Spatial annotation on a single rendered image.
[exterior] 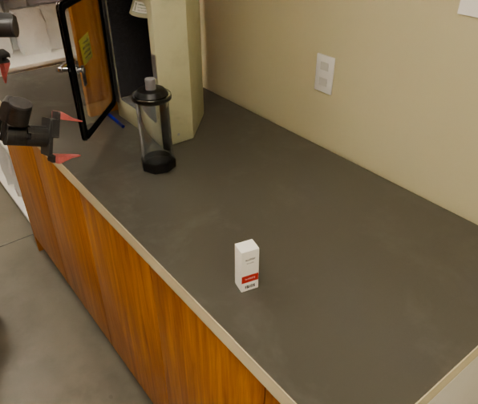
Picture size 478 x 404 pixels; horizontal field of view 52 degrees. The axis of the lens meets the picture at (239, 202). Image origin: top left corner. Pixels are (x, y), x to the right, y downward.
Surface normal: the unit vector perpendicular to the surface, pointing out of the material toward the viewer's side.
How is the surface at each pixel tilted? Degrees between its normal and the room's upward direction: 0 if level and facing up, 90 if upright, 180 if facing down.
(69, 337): 0
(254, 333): 0
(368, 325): 0
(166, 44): 90
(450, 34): 90
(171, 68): 90
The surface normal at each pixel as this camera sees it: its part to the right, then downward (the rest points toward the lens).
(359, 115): -0.79, 0.35
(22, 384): 0.00, -0.83
